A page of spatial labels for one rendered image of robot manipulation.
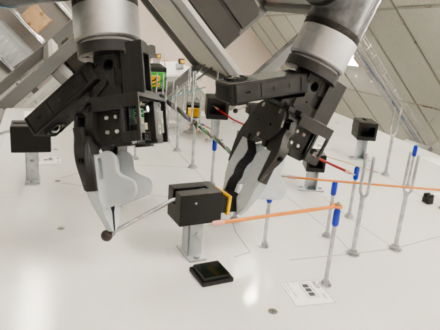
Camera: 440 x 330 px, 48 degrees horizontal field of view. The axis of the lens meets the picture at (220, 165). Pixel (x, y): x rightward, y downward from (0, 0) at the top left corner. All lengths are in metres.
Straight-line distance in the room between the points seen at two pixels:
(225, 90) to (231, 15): 1.09
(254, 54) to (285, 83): 7.91
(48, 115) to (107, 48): 0.11
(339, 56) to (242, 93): 0.13
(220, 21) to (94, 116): 1.12
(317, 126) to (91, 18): 0.30
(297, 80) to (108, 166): 0.25
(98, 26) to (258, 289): 0.34
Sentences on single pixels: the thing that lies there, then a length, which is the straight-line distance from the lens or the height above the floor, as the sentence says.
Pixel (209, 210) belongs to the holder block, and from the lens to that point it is 0.61.
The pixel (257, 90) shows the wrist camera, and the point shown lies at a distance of 0.59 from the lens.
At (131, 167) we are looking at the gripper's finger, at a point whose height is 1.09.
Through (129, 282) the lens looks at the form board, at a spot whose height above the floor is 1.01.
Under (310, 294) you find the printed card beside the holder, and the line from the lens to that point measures 0.60.
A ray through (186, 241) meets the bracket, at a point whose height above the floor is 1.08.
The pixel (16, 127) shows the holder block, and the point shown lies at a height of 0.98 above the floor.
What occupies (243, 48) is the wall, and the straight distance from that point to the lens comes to 8.45.
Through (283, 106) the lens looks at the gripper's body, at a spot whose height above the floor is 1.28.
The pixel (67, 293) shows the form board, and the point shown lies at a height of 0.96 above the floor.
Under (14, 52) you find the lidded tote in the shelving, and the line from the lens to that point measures 7.55.
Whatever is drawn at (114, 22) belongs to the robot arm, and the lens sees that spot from 0.57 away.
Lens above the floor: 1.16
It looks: 2 degrees up
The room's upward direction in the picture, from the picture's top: 48 degrees clockwise
